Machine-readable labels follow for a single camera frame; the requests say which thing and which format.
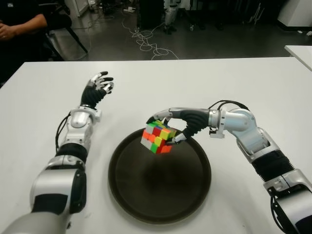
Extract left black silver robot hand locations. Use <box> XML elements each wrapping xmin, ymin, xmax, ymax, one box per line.
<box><xmin>80</xmin><ymin>71</ymin><xmax>115</xmax><ymax>110</ymax></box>

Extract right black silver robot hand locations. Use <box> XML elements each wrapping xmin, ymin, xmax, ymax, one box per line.
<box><xmin>146</xmin><ymin>107</ymin><xmax>211</xmax><ymax>146</ymax></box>

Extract multicoloured Rubik's cube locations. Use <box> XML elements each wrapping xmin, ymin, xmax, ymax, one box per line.
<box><xmin>140</xmin><ymin>119</ymin><xmax>177</xmax><ymax>155</ymax></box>

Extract dark brown round plate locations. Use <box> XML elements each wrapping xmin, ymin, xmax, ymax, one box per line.
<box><xmin>108</xmin><ymin>128</ymin><xmax>212</xmax><ymax>222</ymax></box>

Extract black chair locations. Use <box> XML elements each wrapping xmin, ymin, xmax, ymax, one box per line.
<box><xmin>43</xmin><ymin>14</ymin><xmax>88</xmax><ymax>60</ymax></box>

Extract white board panel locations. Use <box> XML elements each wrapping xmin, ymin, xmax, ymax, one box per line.
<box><xmin>77</xmin><ymin>0</ymin><xmax>92</xmax><ymax>18</ymax></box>

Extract seated person in black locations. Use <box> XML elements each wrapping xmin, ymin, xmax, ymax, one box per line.
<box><xmin>0</xmin><ymin>0</ymin><xmax>73</xmax><ymax>85</ymax></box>

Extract black cabinet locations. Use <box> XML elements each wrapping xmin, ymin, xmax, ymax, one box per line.
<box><xmin>136</xmin><ymin>0</ymin><xmax>166</xmax><ymax>29</ymax></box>

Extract pale folding stand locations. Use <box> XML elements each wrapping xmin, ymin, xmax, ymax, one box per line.
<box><xmin>248</xmin><ymin>0</ymin><xmax>265</xmax><ymax>25</ymax></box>

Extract white side table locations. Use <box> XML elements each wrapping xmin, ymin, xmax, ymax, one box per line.
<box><xmin>284</xmin><ymin>44</ymin><xmax>312</xmax><ymax>74</ymax></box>

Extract white machine housing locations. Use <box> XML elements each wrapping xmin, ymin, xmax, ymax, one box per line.
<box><xmin>276</xmin><ymin>0</ymin><xmax>312</xmax><ymax>31</ymax></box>

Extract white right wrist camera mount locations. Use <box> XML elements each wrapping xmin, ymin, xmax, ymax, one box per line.
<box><xmin>209</xmin><ymin>126</ymin><xmax>226</xmax><ymax>139</ymax></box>

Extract black right wrist cables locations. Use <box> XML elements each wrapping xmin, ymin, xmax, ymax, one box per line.
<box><xmin>208</xmin><ymin>99</ymin><xmax>251</xmax><ymax>115</ymax></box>

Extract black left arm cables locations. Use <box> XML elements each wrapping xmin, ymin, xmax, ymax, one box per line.
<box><xmin>55</xmin><ymin>114</ymin><xmax>71</xmax><ymax>153</ymax></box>

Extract tangled white floor cable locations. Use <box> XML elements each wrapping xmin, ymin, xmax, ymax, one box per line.
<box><xmin>121</xmin><ymin>17</ymin><xmax>180</xmax><ymax>60</ymax></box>

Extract black right elbow cable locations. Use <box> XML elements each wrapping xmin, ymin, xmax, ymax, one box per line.
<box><xmin>269</xmin><ymin>192</ymin><xmax>281</xmax><ymax>234</ymax></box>

